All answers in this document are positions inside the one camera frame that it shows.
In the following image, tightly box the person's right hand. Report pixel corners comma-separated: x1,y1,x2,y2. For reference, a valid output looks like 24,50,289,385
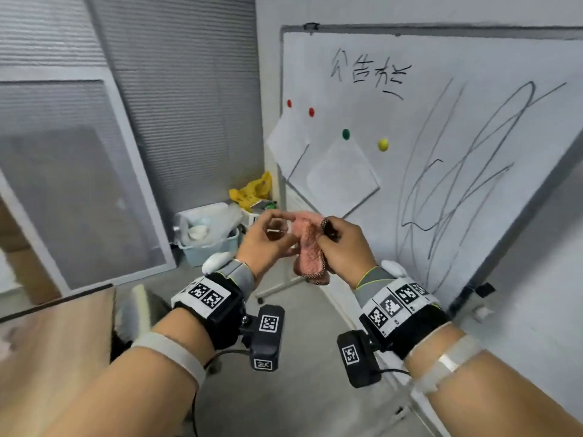
316,216,379,288

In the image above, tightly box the white foam block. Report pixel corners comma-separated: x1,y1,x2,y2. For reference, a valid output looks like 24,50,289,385
115,285,153,335

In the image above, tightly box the yellow plastic bag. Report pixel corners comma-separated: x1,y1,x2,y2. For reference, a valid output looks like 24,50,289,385
229,171,273,212

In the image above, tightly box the white whiteboard with grey frame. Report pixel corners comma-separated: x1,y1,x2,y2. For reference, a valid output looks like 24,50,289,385
279,23,583,437

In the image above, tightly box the person's right forearm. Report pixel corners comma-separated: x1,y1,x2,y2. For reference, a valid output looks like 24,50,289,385
404,323,583,437

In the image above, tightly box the white forearm strap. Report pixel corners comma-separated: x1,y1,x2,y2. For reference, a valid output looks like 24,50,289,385
404,334,484,395
131,331,207,390

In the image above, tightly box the clear plastic storage bin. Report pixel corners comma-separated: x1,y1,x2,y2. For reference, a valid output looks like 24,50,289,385
172,202,241,268

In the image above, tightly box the black whiteboard caster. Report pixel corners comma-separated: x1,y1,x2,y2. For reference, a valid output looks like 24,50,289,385
448,282,496,323

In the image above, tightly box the black marker wristband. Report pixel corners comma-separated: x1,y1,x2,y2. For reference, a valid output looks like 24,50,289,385
354,266,452,360
171,259,257,351

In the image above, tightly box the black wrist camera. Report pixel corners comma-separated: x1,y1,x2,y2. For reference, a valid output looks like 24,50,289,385
336,330,382,389
240,305,286,372

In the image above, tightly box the white paper sheet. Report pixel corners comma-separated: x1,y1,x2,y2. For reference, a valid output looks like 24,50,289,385
305,138,381,219
266,114,311,179

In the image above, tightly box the pink knitted cloth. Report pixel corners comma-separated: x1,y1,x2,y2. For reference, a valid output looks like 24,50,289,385
291,212,332,286

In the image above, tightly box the white rounded wrist module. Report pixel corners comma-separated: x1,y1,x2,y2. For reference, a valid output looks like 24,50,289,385
201,252,236,276
380,260,408,281

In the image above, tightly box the white framed screen panel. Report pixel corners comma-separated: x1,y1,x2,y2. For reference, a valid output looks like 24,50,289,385
0,67,177,297

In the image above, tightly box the person's left forearm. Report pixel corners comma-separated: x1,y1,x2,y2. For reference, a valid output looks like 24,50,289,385
43,307,216,437

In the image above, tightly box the person's left hand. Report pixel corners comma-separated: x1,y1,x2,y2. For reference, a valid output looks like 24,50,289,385
235,209,300,287

